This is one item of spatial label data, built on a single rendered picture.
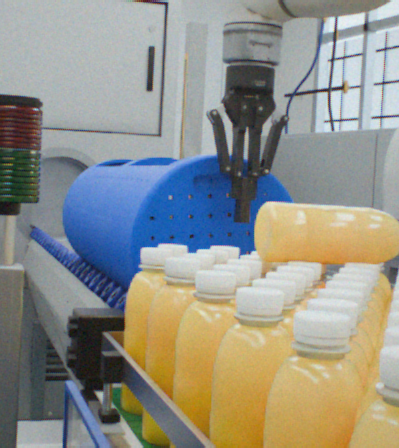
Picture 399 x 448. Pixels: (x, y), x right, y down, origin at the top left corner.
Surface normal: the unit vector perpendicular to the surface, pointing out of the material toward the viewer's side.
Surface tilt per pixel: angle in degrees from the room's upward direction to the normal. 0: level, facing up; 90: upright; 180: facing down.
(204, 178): 90
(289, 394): 74
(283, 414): 82
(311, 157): 90
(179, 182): 90
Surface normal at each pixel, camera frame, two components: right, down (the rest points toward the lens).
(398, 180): -0.71, 0.01
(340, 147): -0.92, -0.03
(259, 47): 0.27, 0.07
